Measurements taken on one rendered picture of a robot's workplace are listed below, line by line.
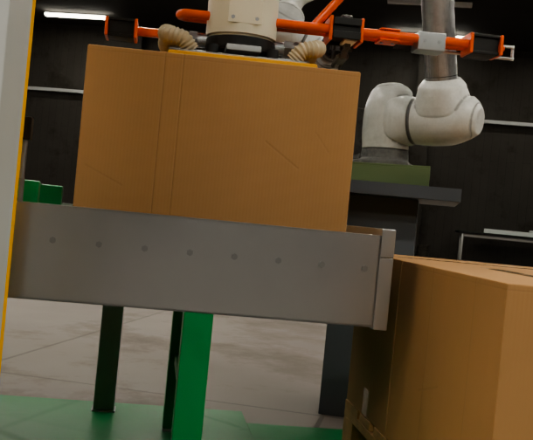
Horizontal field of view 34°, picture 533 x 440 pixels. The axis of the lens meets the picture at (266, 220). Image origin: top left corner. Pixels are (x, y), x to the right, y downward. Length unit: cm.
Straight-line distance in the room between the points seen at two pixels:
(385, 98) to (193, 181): 111
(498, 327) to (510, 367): 7
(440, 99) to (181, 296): 129
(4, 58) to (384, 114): 197
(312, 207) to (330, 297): 23
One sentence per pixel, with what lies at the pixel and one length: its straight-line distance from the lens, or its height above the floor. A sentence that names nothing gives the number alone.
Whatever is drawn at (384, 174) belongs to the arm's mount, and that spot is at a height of 78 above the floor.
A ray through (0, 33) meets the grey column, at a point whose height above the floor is 79.
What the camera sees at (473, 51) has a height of 106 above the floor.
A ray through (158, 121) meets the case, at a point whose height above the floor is 79.
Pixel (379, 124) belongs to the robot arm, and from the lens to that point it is 288.
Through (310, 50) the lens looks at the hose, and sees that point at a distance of 208.
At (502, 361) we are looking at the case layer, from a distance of 145.
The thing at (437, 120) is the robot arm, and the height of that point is 96.
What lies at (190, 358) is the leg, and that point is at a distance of 180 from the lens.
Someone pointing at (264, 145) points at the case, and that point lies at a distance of 194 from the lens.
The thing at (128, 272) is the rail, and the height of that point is 47.
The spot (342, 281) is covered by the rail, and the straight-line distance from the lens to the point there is 182.
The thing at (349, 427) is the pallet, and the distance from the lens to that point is 238.
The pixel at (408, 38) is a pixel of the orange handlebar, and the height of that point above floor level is 108.
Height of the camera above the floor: 61
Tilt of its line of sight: level
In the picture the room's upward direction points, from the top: 6 degrees clockwise
